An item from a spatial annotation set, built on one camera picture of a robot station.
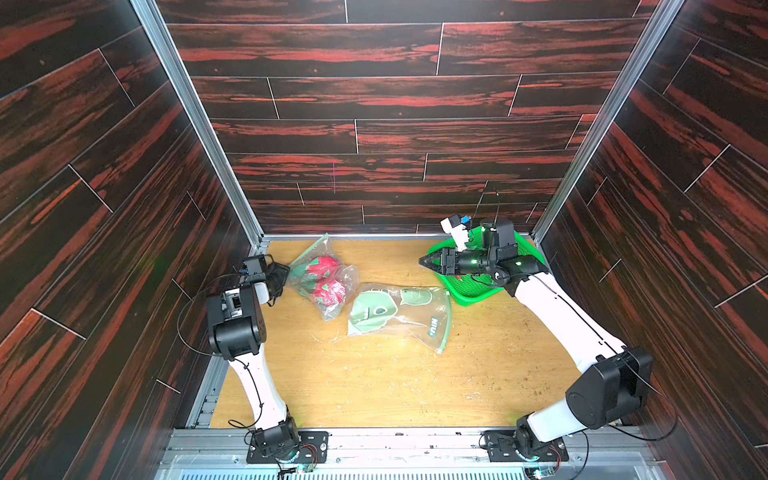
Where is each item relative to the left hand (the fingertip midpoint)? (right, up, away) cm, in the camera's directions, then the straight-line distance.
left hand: (288, 269), depth 107 cm
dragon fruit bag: (+14, +1, -6) cm, 15 cm away
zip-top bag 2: (+8, -5, -10) cm, 14 cm away
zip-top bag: (+48, -14, -9) cm, 51 cm away
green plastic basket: (+62, -7, -14) cm, 64 cm away
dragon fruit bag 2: (+18, -7, -16) cm, 25 cm away
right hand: (+46, +3, -30) cm, 55 cm away
